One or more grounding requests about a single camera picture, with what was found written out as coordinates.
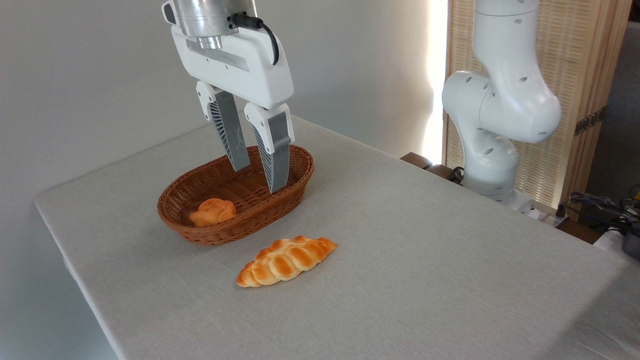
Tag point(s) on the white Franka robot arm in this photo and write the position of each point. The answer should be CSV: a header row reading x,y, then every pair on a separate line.
x,y
500,100

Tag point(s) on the wooden bamboo folding screen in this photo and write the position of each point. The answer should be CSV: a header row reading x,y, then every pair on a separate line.
x,y
580,50

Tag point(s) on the brown wooden furniture piece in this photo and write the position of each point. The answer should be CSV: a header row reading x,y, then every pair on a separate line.
x,y
417,160

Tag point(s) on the round orange bread bun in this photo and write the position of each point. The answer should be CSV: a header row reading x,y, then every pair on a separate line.
x,y
212,212

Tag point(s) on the grey tablecloth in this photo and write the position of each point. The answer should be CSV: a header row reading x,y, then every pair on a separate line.
x,y
450,275

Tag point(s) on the brown wicker basket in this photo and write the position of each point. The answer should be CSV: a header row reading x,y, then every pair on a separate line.
x,y
240,210

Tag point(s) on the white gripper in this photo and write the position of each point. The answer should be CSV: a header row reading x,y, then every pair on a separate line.
x,y
240,70

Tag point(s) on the long braided bread loaf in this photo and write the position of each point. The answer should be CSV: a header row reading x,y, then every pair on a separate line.
x,y
285,260

